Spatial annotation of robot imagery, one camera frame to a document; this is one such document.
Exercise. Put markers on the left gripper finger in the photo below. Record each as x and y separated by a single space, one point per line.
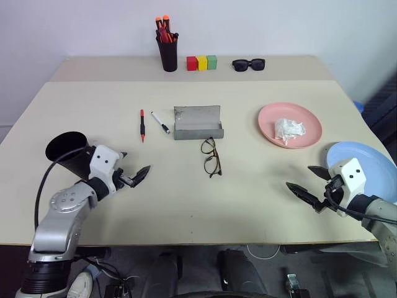
124 154
142 175

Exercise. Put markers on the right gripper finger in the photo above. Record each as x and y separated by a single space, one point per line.
301 192
318 171

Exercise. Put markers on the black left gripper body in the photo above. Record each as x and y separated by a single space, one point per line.
125 180

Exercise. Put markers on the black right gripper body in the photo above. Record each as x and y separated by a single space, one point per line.
333 189

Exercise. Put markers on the red and black pen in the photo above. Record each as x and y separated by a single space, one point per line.
142 125

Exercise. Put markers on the white marker with black cap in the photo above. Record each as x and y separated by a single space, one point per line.
158 119

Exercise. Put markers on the white tissue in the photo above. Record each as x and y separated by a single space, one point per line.
288 128

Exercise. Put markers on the tortoiseshell eyeglasses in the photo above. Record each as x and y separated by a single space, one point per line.
207 160

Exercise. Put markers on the pink plate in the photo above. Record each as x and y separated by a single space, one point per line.
270 118

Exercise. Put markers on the grey glasses case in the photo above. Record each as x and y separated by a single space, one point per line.
198 119

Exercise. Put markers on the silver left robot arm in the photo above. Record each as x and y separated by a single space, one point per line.
59 223

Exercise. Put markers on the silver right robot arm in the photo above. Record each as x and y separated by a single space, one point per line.
384 223

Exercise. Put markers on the light blue plate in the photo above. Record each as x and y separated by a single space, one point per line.
378 167

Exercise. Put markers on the wide black pen cup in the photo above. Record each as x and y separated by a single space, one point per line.
66 146

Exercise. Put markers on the dark ribbed object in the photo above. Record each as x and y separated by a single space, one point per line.
383 108

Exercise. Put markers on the dark rounded shape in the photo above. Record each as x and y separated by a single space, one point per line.
162 273
239 273

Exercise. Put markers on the tall black pen holder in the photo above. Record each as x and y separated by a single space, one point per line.
169 59

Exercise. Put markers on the black floor device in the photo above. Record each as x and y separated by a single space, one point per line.
116 290

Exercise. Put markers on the white shoe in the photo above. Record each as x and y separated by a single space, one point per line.
79 284

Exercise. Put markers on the red cube block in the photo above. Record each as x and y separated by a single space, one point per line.
192 63

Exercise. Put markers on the yellow cube block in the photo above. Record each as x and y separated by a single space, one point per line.
202 63

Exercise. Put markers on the green cube block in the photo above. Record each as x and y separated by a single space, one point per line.
212 62

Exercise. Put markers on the black-tipped red tool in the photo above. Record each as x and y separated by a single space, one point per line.
175 36

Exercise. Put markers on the black sunglasses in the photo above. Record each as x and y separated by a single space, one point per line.
240 65

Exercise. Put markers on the orange-capped screwdriver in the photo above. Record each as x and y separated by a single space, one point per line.
166 21
158 22

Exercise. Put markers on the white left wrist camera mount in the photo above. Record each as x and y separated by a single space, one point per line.
104 161

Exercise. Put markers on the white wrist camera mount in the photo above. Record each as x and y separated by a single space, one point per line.
350 174
104 161

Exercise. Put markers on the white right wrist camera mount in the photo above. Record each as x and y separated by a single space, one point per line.
350 174

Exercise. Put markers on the metal clamp bracket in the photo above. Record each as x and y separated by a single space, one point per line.
291 281

